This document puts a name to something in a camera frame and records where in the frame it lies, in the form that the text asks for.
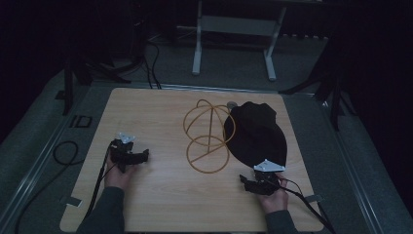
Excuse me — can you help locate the black floor cable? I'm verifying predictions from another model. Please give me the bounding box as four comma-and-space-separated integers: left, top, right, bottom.
142, 38, 163, 91
14, 139, 86, 234

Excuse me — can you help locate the person's right hand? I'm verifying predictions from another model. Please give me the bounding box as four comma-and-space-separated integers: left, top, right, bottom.
257, 173, 290, 215

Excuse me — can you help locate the person's left hand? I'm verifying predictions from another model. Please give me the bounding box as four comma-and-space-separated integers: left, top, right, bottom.
104, 151, 140, 190

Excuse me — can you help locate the black bucket hat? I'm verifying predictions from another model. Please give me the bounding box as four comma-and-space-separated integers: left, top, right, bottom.
223, 100, 288, 170

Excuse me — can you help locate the black tripod stand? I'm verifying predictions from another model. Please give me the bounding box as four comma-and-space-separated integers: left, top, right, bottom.
61, 19, 145, 117
278, 48, 357, 133

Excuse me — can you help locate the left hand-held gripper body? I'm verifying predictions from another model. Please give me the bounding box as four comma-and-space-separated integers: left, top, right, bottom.
109, 132, 140, 174

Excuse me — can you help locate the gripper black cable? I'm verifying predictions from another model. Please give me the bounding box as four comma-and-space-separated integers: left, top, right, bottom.
276, 176, 337, 234
82, 144, 118, 222

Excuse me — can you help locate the white metal table frame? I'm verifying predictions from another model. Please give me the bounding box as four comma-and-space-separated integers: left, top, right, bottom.
191, 0, 288, 82

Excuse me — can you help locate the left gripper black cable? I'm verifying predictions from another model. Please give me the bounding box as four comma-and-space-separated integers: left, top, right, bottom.
82, 144, 118, 222

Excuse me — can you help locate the gold wire hat stand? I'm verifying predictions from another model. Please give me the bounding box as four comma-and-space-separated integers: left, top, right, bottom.
182, 98, 238, 175

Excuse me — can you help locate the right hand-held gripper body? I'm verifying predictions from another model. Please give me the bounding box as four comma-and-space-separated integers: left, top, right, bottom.
244, 158, 286, 197

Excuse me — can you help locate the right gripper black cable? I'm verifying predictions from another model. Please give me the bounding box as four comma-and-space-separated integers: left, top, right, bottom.
276, 176, 337, 234

